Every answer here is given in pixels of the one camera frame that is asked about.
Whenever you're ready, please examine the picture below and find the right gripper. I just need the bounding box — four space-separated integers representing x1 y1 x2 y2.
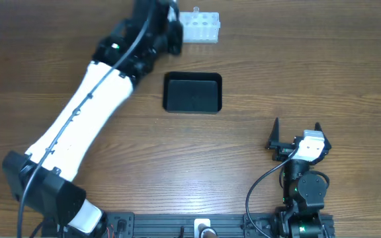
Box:
265 117 332 165

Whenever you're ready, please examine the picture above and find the black tray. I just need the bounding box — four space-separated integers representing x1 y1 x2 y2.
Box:
162 71 224 115

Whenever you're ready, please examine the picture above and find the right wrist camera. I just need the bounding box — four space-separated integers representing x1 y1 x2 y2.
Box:
295 129 326 163

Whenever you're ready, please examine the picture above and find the mounting rail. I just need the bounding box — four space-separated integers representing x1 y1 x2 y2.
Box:
41 211 336 238

